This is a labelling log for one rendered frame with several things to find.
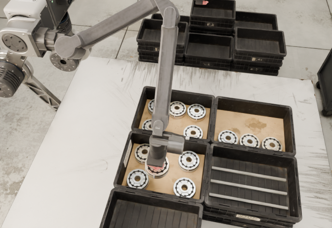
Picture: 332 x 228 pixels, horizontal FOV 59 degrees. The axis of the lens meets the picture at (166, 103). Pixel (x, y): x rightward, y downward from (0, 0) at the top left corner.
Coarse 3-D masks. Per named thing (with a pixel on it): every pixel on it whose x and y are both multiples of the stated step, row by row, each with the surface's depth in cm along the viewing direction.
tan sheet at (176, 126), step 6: (144, 108) 166; (186, 108) 166; (144, 114) 163; (150, 114) 163; (186, 114) 163; (144, 120) 161; (174, 120) 161; (180, 120) 161; (186, 120) 161; (204, 120) 161; (168, 126) 158; (174, 126) 158; (180, 126) 158; (186, 126) 158; (198, 126) 158; (204, 126) 158; (174, 132) 156; (180, 132) 156; (204, 132) 156; (204, 138) 154
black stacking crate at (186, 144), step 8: (136, 136) 146; (144, 136) 145; (184, 144) 144; (192, 144) 142; (200, 144) 141; (200, 152) 147; (128, 160) 146; (120, 176) 133; (120, 184) 136; (200, 192) 136
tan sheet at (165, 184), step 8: (136, 144) 152; (144, 152) 149; (168, 160) 146; (176, 160) 146; (200, 160) 146; (128, 168) 143; (136, 168) 143; (144, 168) 143; (176, 168) 143; (200, 168) 143; (168, 176) 141; (176, 176) 141; (184, 176) 141; (192, 176) 141; (200, 176) 141; (152, 184) 138; (160, 184) 138; (168, 184) 138; (200, 184) 138; (168, 192) 136
